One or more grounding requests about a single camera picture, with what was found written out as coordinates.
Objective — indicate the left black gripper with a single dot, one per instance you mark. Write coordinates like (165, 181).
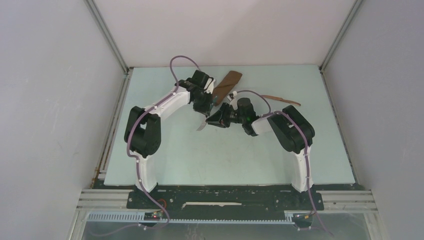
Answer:
(205, 109)

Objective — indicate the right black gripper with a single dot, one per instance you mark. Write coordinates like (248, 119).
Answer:
(220, 118)

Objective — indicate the brown cloth napkin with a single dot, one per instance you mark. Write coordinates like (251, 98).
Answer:
(225, 86)

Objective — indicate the brown wooden knife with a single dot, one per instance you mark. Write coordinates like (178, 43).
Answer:
(280, 99)

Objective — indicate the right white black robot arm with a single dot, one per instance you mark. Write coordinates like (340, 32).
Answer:
(292, 130)

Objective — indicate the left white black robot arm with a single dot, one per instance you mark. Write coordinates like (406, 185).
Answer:
(143, 133)

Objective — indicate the left aluminium corner post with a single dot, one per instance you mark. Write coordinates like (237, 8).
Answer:
(105, 31)

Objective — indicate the aluminium corner post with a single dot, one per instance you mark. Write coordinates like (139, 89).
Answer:
(341, 33)
(105, 31)

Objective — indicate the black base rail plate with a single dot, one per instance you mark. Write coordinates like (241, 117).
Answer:
(226, 202)

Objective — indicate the grey cable duct strip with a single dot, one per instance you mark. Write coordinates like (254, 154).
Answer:
(139, 217)

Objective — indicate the aluminium frame profile front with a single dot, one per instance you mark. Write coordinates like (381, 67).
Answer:
(96, 200)

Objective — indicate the right aluminium corner post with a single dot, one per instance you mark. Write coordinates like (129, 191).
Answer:
(341, 33)

